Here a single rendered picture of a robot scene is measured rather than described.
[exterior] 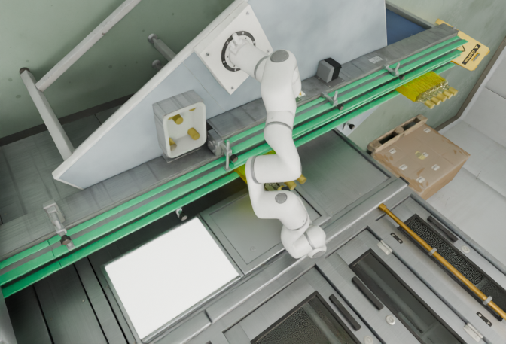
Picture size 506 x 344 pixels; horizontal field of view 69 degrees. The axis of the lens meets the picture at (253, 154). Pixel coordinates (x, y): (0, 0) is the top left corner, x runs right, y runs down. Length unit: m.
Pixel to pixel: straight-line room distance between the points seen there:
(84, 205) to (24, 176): 0.54
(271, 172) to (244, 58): 0.45
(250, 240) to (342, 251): 0.39
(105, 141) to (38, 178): 0.59
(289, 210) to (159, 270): 0.62
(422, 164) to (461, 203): 1.17
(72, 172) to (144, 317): 0.57
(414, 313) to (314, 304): 0.38
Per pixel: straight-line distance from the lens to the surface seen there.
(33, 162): 2.01
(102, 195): 1.50
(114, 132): 1.41
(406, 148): 5.64
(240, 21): 1.37
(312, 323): 1.49
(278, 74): 1.09
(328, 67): 1.85
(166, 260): 1.51
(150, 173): 1.52
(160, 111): 1.36
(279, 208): 1.08
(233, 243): 1.53
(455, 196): 6.49
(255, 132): 1.57
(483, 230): 6.29
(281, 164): 1.04
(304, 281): 1.54
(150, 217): 1.51
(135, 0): 1.84
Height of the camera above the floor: 1.77
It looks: 31 degrees down
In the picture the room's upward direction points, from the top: 136 degrees clockwise
